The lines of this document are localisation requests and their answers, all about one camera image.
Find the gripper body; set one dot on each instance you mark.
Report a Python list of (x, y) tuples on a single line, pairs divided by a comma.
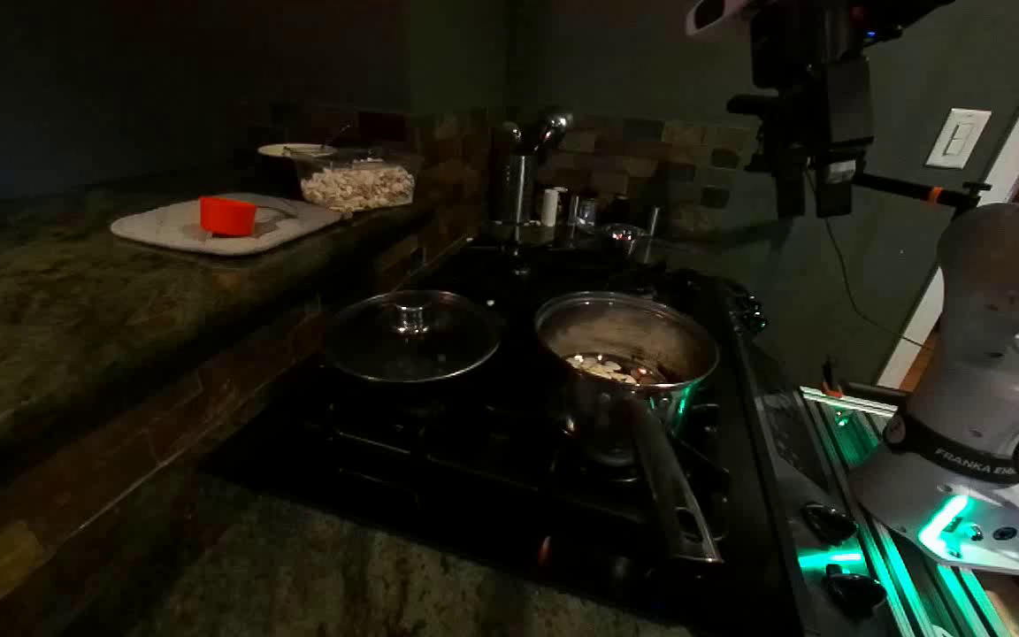
[(797, 40)]

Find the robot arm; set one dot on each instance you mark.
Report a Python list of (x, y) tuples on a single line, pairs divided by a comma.
[(987, 372)]

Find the clear container of popcorn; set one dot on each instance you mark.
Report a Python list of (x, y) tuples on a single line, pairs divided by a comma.
[(357, 184)]

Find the small glass lid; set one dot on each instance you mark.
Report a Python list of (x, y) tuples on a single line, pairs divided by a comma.
[(624, 234)]

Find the glass shaker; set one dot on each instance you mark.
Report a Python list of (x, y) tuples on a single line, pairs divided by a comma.
[(586, 212)]

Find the stove knob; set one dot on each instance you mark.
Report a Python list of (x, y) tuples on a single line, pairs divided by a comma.
[(856, 591), (828, 524), (747, 310)]

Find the white shaker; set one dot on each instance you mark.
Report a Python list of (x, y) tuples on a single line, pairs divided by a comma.
[(549, 208)]

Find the steel utensil holder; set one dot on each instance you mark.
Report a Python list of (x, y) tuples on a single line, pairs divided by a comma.
[(518, 190)]

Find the clamp with orange tips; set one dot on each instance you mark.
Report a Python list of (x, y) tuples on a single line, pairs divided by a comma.
[(846, 394)]

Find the glass pot lid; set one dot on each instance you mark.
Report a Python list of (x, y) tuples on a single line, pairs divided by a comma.
[(412, 341)]

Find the black stove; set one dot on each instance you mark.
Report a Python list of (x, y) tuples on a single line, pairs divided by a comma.
[(492, 460)]

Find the orange cup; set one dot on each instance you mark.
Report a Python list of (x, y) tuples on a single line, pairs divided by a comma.
[(227, 218)]

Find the white cutting board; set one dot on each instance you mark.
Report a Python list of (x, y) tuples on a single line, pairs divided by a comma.
[(173, 228)]

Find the camera on mount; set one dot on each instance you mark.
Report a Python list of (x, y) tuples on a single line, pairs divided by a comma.
[(841, 124)]

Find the white wall switch plate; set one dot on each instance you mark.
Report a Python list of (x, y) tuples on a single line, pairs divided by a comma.
[(957, 138)]

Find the white door frame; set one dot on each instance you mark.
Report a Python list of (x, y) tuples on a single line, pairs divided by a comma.
[(996, 186)]

